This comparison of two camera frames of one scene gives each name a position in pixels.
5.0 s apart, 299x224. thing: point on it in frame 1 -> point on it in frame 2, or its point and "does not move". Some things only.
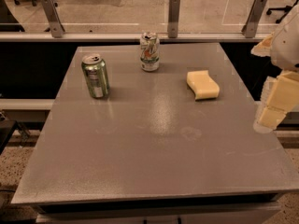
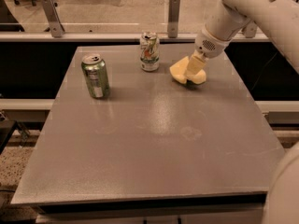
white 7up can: x=149 y=51 does not move
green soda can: x=96 y=76 does not move
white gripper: x=287 y=49 -> x=209 y=46
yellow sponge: x=202 y=84 -> x=180 y=73
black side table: x=7 y=130 does not move
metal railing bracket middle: x=174 y=6 does not move
